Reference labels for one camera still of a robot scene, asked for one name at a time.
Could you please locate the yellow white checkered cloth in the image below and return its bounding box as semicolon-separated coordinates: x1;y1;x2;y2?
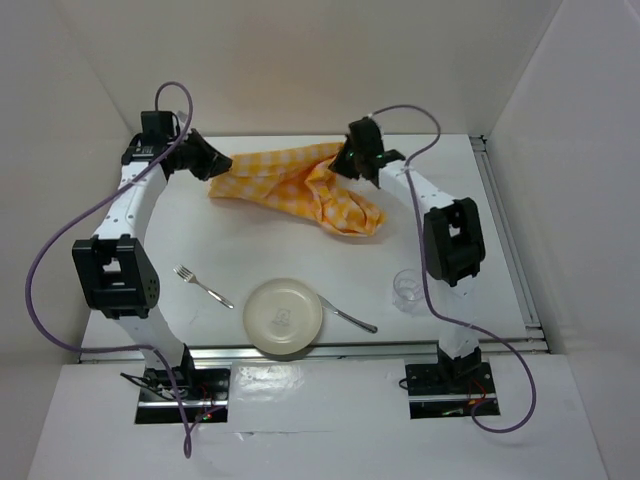
208;142;386;237

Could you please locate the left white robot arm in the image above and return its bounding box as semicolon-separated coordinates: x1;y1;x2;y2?
72;129;232;399

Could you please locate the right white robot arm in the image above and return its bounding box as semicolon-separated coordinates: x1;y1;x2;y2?
331;117;486;392

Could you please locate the silver fork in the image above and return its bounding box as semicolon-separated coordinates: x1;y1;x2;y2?
173;265;235;310

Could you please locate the clear plastic cup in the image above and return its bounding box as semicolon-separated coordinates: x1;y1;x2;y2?
392;269;426;316

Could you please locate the silver spoon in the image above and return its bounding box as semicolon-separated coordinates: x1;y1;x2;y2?
318;295;378;334

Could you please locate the cream round plate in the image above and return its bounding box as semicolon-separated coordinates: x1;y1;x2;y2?
242;278;323;356

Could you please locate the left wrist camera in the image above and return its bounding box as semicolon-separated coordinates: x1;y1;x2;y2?
140;110;181;139

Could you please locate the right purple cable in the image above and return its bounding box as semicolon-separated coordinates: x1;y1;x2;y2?
367;104;540;433

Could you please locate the purple cable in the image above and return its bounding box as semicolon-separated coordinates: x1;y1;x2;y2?
367;104;540;433
23;81;196;460

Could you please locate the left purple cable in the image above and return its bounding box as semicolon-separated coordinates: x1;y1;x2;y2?
23;81;196;460

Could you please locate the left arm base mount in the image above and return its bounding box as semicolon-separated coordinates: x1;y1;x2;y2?
120;367;231;425

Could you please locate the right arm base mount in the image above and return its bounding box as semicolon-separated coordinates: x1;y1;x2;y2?
398;362;500;419

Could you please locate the aluminium rail frame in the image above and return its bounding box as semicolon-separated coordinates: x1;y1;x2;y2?
79;134;551;364

